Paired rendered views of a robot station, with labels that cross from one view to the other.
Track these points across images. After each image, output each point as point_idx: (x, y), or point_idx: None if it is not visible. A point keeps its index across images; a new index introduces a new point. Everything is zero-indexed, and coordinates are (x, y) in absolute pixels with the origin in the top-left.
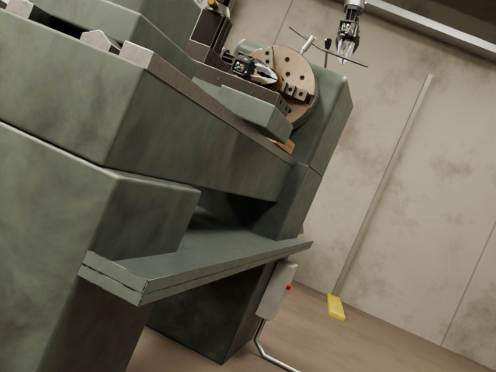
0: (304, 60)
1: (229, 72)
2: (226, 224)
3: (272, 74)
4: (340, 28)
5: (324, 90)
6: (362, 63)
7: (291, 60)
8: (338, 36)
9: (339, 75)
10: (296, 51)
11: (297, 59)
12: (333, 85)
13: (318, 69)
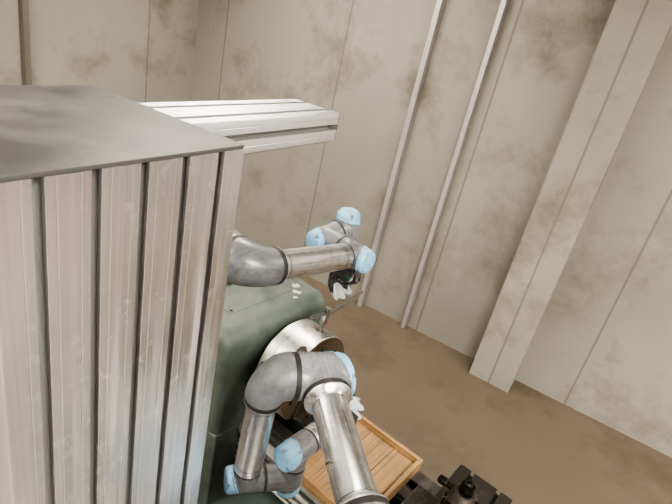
0: (335, 339)
1: (229, 379)
2: None
3: (357, 399)
4: (335, 274)
5: (315, 321)
6: (359, 293)
7: (325, 348)
8: (333, 281)
9: (319, 298)
10: (328, 338)
11: (329, 343)
12: (321, 311)
13: (304, 307)
